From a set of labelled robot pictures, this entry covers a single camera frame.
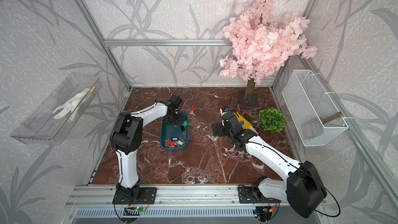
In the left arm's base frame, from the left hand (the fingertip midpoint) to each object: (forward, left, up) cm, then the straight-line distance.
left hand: (178, 121), depth 99 cm
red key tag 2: (-14, +3, -2) cm, 15 cm away
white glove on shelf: (-12, +41, +30) cm, 53 cm away
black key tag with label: (-11, +1, -2) cm, 11 cm away
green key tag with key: (0, -5, 0) cm, 5 cm away
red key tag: (+13, -9, -1) cm, 16 cm away
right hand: (-8, -26, +13) cm, 30 cm away
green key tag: (-14, -3, -1) cm, 14 cm away
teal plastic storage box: (-5, +6, -3) cm, 9 cm away
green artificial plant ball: (-6, -55, +13) cm, 57 cm away
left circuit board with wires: (-46, +13, -1) cm, 48 cm away
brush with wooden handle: (-18, -70, +34) cm, 80 cm away
